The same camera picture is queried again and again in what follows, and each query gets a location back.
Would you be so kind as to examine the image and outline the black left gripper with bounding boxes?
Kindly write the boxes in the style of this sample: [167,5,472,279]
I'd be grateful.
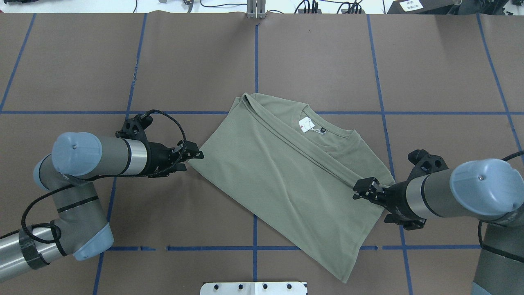
[145,140,204,177]

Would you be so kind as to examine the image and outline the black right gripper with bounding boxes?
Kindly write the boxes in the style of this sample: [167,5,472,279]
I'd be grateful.
[352,177,426,230]

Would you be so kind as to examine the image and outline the olive green long-sleeve shirt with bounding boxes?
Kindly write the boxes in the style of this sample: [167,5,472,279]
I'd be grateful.
[189,93,395,283]

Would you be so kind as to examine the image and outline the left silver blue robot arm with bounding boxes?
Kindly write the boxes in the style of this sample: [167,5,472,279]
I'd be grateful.
[1,132,204,282]

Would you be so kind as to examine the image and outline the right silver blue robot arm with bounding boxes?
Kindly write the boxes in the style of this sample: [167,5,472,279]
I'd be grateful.
[353,159,524,295]

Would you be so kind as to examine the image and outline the white paper hang tag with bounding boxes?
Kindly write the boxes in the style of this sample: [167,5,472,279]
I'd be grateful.
[299,116,316,133]

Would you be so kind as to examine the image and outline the black monitor with label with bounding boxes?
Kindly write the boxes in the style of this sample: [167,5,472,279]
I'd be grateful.
[386,0,462,15]

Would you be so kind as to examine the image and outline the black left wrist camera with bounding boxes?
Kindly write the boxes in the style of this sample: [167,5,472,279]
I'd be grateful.
[115,113,153,143]

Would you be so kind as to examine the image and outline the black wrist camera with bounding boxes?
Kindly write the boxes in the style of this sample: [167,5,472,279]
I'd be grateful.
[115,113,153,143]
[407,149,449,179]

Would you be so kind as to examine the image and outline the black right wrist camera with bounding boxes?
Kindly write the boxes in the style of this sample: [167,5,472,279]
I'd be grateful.
[407,149,449,179]

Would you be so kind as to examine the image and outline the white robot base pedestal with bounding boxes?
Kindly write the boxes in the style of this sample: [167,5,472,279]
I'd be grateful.
[200,281,308,295]

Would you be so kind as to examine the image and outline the grey aluminium frame post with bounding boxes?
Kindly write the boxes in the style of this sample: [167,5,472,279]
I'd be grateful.
[246,0,267,19]

